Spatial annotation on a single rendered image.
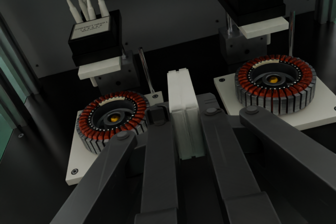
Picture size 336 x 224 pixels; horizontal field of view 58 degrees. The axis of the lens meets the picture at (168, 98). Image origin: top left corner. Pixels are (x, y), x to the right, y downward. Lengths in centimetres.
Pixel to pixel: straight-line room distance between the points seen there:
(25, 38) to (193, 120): 57
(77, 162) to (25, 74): 26
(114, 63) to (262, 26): 21
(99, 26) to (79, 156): 19
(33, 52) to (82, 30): 26
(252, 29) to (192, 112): 31
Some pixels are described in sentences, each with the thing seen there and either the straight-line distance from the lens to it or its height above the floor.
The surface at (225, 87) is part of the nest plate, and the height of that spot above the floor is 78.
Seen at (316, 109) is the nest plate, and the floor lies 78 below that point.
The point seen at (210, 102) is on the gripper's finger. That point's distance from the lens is 17.
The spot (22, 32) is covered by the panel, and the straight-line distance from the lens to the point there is 69.
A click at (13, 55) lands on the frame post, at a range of 64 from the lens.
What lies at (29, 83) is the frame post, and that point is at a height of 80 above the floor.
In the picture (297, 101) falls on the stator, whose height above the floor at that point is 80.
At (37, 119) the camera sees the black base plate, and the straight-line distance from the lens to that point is 60.
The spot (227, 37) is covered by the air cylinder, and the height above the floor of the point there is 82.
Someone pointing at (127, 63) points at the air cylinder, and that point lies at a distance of 54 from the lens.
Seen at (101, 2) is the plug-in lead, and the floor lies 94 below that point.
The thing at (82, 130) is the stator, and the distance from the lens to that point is 44.
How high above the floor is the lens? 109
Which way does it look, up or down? 37 degrees down
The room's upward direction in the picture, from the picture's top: 15 degrees counter-clockwise
